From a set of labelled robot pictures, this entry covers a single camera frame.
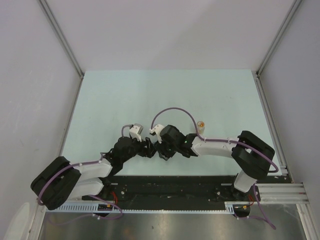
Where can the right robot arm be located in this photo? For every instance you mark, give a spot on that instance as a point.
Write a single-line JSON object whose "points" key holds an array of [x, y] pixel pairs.
{"points": [[253, 155]]}

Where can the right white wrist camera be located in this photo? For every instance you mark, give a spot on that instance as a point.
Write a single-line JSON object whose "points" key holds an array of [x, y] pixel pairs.
{"points": [[156, 130]]}

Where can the right aluminium frame post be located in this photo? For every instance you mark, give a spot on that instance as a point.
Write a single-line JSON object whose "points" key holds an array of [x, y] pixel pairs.
{"points": [[294, 8]]}

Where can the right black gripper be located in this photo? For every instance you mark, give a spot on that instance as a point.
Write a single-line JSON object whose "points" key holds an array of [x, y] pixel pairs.
{"points": [[163, 153]]}

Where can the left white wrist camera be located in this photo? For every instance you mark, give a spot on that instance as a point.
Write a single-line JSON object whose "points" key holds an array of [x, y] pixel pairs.
{"points": [[135, 132]]}

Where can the aluminium frame post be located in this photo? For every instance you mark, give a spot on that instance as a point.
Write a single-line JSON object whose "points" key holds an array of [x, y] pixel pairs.
{"points": [[294, 8], [53, 22]]}

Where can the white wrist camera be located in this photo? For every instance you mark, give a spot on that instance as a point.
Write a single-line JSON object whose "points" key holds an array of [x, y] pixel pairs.
{"points": [[135, 132], [156, 130]]}

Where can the aluminium front beam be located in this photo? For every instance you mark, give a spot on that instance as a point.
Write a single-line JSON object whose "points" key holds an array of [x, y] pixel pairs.
{"points": [[276, 193]]}

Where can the left aluminium frame post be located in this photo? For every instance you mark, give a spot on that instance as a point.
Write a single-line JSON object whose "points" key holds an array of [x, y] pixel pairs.
{"points": [[53, 22]]}

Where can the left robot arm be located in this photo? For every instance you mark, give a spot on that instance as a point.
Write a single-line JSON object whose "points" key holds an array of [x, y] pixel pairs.
{"points": [[62, 180]]}

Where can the clear pill bottle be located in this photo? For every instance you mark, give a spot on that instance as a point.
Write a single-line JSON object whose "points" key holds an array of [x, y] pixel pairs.
{"points": [[200, 127]]}

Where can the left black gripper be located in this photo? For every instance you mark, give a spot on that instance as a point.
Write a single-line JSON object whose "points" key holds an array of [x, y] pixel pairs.
{"points": [[149, 150]]}

